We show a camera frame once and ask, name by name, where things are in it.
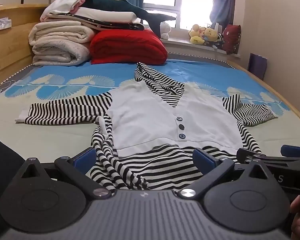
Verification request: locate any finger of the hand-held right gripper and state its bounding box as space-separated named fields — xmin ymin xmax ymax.
xmin=236 ymin=148 xmax=265 ymax=162
xmin=280 ymin=144 xmax=300 ymax=158

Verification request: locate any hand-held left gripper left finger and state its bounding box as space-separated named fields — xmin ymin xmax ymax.
xmin=19 ymin=147 xmax=111 ymax=200

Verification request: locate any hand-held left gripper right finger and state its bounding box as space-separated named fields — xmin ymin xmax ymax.
xmin=175 ymin=148 xmax=268 ymax=200

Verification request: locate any striped and white hooded shirt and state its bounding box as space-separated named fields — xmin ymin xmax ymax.
xmin=15 ymin=62 xmax=279 ymax=192

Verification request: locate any purple box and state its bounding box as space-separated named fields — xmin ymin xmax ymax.
xmin=247 ymin=53 xmax=268 ymax=80

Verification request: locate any white window sill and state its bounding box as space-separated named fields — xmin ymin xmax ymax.
xmin=162 ymin=37 xmax=241 ymax=58

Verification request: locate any dark red cushion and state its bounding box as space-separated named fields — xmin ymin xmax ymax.
xmin=222 ymin=24 xmax=242 ymax=55

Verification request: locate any cream folded quilt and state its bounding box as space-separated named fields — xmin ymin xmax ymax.
xmin=29 ymin=21 xmax=96 ymax=67

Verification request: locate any red folded blanket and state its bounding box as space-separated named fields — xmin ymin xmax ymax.
xmin=89 ymin=29 xmax=168 ymax=65

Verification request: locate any cream and pink plush toy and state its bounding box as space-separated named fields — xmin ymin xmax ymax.
xmin=189 ymin=24 xmax=207 ymax=45

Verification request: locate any wooden headboard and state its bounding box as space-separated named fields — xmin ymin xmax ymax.
xmin=0 ymin=4 xmax=52 ymax=90

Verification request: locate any white plush toy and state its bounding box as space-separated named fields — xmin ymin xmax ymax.
xmin=159 ymin=22 xmax=171 ymax=40

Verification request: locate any white folded cloth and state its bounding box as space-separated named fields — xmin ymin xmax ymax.
xmin=39 ymin=0 xmax=83 ymax=22

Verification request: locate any dark blue shark plush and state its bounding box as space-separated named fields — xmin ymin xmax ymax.
xmin=80 ymin=0 xmax=177 ymax=31

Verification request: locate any pink cloth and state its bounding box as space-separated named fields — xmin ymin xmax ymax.
xmin=69 ymin=0 xmax=87 ymax=14

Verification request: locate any tissue pack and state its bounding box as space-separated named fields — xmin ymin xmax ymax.
xmin=0 ymin=17 xmax=13 ymax=32

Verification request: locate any window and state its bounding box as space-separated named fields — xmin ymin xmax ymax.
xmin=142 ymin=0 xmax=223 ymax=30

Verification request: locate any wooden bed frame rail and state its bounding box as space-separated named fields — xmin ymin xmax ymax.
xmin=229 ymin=59 xmax=300 ymax=130

